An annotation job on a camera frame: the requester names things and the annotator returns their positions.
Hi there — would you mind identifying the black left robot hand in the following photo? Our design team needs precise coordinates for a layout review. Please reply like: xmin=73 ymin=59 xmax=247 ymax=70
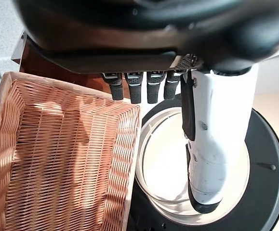
xmin=12 ymin=0 xmax=279 ymax=214

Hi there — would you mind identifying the round glass washing machine door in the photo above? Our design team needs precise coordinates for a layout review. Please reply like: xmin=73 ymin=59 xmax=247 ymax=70
xmin=126 ymin=93 xmax=279 ymax=231

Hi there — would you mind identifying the glossy dark brown side table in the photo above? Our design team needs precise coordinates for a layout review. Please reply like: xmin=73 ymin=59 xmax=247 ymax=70
xmin=10 ymin=30 xmax=113 ymax=97

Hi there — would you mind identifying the brown wicker laundry basket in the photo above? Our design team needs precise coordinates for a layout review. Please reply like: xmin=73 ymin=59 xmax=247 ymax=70
xmin=0 ymin=71 xmax=142 ymax=231

